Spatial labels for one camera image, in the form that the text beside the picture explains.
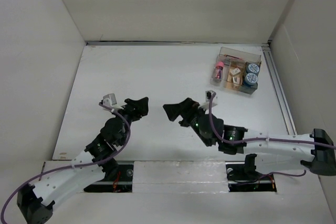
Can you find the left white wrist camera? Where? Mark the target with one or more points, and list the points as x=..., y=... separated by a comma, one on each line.
x=109, y=100

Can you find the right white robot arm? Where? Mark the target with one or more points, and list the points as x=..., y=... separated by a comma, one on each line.
x=263, y=152

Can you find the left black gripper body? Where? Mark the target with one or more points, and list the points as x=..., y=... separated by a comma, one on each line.
x=129, y=114

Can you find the orange red pen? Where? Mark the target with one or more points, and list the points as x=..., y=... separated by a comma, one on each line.
x=233, y=57

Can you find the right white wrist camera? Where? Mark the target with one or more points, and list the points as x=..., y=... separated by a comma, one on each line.
x=210, y=100

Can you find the pink capped glue bottle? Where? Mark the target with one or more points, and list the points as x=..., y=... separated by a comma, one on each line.
x=218, y=72

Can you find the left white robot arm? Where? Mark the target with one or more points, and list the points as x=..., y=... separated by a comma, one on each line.
x=38, y=201

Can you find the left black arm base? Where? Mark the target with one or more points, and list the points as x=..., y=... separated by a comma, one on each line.
x=121, y=182

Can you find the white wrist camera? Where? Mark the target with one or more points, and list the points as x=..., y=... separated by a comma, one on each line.
x=109, y=100
x=210, y=100

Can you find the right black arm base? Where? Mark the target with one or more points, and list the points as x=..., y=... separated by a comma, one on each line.
x=242, y=177

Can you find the blue patterned tape roll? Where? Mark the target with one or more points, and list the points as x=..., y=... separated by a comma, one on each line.
x=250, y=79

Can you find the clear compartment organizer box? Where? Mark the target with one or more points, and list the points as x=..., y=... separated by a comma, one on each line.
x=226, y=81

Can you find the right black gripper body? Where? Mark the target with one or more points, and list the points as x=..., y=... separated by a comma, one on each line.
x=191, y=107

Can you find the pink barrel pen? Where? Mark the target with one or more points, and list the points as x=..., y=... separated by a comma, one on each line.
x=227, y=62

